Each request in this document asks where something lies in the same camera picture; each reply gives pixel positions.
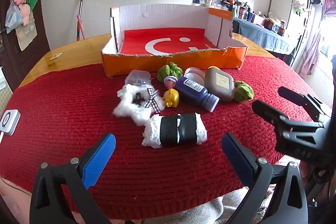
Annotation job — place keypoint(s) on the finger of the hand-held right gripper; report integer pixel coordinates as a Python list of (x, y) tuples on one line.
[(291, 95), (265, 108)]

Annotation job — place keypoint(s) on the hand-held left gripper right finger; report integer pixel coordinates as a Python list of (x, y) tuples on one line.
[(236, 158)]

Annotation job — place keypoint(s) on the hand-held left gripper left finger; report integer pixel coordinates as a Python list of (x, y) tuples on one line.
[(101, 158)]

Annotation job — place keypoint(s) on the green scrunchie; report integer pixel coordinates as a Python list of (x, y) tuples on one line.
[(170, 71), (244, 91)]

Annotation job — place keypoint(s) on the grey rounded case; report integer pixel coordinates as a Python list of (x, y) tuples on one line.
[(219, 85)]

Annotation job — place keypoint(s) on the white fluffy plush toy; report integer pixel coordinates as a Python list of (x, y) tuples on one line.
[(126, 108)]

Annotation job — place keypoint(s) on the yellow lid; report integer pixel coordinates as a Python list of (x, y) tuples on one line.
[(214, 67)]

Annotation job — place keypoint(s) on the white fluffy black-banded roll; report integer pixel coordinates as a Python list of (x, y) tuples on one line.
[(170, 132)]

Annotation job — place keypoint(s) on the purple bottle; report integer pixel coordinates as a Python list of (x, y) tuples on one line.
[(194, 94)]

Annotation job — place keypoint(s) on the clear round lid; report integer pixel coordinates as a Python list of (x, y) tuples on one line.
[(195, 73)]

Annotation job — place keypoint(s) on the yellow toy figure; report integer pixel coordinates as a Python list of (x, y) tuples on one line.
[(172, 98)]

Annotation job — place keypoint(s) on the small clear plastic box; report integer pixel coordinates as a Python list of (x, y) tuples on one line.
[(136, 77)]

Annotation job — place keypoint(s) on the small pink toy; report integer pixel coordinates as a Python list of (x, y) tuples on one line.
[(170, 81)]

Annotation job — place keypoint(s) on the orange cardboard box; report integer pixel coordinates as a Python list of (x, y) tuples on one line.
[(170, 61)]

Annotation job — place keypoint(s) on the pink curtain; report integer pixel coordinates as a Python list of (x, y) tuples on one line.
[(312, 50)]

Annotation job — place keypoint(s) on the person's grey clothing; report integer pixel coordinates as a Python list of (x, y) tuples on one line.
[(204, 208)]

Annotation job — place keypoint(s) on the red knit mat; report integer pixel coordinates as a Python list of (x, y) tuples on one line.
[(65, 108)]

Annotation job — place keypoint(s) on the blue table cloth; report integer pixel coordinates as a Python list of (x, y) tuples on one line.
[(262, 37)]

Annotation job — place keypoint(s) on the bright window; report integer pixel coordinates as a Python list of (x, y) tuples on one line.
[(329, 35)]

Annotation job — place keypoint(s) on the white green plush toy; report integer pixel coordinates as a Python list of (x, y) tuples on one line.
[(299, 3)]

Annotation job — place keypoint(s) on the side table with bottles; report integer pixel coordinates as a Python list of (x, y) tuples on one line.
[(246, 12)]

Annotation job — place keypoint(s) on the white square device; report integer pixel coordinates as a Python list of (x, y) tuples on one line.
[(9, 121)]

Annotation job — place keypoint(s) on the small white table tag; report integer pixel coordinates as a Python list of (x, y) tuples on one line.
[(55, 56)]

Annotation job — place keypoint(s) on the pink stick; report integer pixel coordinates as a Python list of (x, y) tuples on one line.
[(80, 27)]

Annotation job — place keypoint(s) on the dark brown door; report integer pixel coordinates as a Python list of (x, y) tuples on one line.
[(39, 29)]

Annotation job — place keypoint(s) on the brown paper bag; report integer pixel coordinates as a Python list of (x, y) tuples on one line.
[(26, 35)]

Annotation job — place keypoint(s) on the silver pole orange cap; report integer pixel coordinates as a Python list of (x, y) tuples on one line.
[(82, 3)]

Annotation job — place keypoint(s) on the clear plastic bag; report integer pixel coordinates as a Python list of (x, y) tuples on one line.
[(11, 19)]

